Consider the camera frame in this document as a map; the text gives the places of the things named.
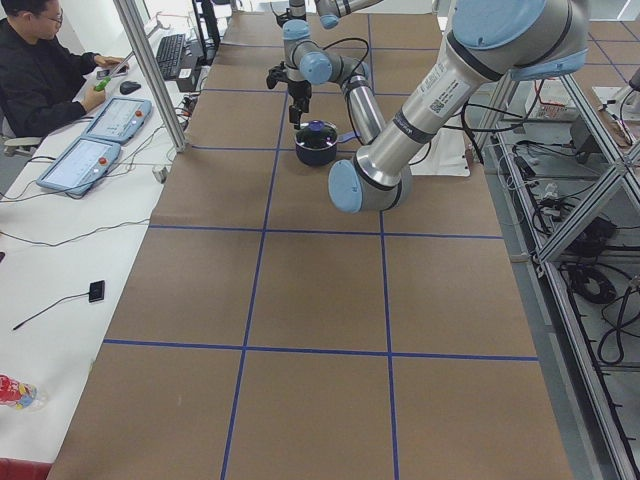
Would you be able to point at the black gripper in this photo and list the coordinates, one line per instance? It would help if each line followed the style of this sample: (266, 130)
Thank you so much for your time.
(300, 91)

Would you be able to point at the glass lid purple knob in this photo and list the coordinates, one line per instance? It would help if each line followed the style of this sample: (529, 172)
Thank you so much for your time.
(315, 133)

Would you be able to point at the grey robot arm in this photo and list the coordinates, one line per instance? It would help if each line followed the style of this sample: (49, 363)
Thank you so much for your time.
(486, 40)
(329, 11)

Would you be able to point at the dark blue saucepan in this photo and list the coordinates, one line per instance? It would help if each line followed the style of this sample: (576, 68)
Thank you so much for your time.
(320, 158)

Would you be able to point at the black keyboard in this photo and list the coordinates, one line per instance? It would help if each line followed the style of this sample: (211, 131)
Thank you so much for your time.
(169, 55)

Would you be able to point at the black computer mouse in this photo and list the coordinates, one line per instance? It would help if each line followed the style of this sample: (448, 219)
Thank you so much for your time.
(128, 87)

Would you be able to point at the upper blue teach pendant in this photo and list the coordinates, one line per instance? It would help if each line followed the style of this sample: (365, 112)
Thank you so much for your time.
(119, 119)

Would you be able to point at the blue teach pendant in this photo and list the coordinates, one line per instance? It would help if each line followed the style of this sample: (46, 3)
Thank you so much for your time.
(119, 119)
(80, 166)

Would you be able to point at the lower blue teach pendant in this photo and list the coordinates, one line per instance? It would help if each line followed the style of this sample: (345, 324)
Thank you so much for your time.
(80, 166)

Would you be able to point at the seated person black jacket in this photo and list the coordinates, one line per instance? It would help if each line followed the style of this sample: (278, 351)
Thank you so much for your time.
(40, 78)

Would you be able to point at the small black square device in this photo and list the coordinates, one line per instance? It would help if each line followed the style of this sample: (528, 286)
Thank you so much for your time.
(96, 291)

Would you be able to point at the red plastic bottle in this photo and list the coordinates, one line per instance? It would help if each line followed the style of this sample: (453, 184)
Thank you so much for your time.
(19, 395)

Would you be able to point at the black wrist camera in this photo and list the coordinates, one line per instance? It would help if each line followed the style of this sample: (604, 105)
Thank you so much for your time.
(276, 75)

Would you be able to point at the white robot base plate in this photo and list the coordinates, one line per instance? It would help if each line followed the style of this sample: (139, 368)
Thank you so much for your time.
(445, 155)

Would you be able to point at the aluminium frame post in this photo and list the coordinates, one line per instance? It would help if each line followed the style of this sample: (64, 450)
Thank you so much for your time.
(135, 32)

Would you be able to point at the aluminium frame rack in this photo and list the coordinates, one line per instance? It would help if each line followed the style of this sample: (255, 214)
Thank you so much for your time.
(562, 161)

